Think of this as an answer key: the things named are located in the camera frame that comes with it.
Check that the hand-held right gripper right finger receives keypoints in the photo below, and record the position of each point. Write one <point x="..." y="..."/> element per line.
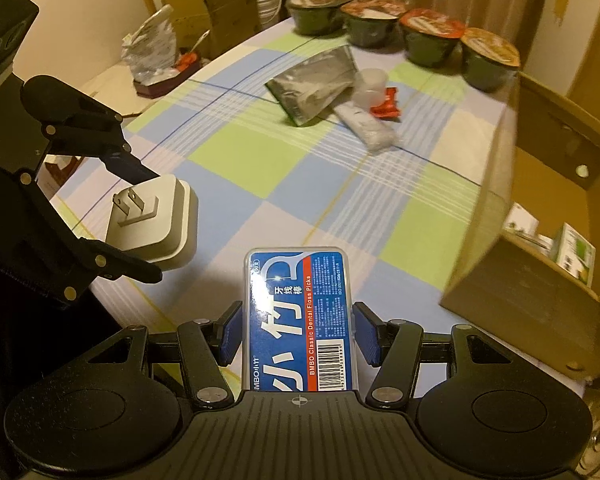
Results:
<point x="367" y="335"/>

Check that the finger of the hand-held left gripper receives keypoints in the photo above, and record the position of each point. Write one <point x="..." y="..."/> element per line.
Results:
<point x="130" y="270"/>
<point x="130" y="167"/>

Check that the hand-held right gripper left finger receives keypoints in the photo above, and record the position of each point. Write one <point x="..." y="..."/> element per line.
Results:
<point x="228" y="335"/>

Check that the white power adapter plug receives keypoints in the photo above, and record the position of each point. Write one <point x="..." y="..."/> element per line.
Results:
<point x="170" y="230"/>

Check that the blue floss picks box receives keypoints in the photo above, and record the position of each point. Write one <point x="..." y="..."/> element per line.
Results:
<point x="300" y="310"/>

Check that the wide cardboard box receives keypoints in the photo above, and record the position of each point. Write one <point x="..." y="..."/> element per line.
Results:
<point x="530" y="290"/>

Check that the white medicine box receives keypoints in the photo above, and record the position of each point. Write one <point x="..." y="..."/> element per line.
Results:
<point x="522" y="222"/>

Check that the green white barcode box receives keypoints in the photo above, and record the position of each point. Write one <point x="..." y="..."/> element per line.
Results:
<point x="575" y="255"/>

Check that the red candy packet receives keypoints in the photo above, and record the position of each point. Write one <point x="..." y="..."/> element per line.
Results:
<point x="387" y="107"/>

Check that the clear plastic cup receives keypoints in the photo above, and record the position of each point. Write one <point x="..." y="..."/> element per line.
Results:
<point x="370" y="87"/>

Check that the dark brown tray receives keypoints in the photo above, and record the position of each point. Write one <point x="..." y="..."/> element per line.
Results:
<point x="150" y="89"/>

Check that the small red ornament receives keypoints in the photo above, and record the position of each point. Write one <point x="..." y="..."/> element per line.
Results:
<point x="186" y="62"/>

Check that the crinkled clear plastic bag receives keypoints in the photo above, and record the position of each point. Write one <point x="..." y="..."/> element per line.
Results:
<point x="150" y="50"/>

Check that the checked blue green tablecloth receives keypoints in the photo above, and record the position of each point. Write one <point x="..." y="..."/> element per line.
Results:
<point x="380" y="195"/>

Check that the metal spoon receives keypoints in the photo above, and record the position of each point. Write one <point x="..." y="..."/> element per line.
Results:
<point x="201" y="41"/>

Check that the small cardboard box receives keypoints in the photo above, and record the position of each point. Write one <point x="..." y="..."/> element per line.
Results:
<point x="187" y="15"/>

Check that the tall cardboard box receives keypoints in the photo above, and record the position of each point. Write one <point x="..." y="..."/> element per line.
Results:
<point x="232" y="15"/>

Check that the silver foil pouch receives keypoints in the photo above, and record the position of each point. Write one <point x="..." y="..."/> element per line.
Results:
<point x="310" y="87"/>

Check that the clear plastic packaging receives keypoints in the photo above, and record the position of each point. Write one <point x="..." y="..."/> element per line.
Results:
<point x="367" y="127"/>

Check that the dark-lid instant noodle bowl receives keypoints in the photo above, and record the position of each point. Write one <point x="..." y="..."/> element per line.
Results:
<point x="315" y="17"/>

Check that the brown-lid instant noodle bowl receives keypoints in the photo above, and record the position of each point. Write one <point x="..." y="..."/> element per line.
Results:
<point x="372" y="30"/>

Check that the orange-lid instant noodle bowl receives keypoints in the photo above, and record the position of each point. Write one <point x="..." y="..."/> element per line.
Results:
<point x="485" y="70"/>

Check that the red-lid instant noodle bowl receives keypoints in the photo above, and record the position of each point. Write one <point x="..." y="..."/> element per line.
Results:
<point x="430" y="45"/>

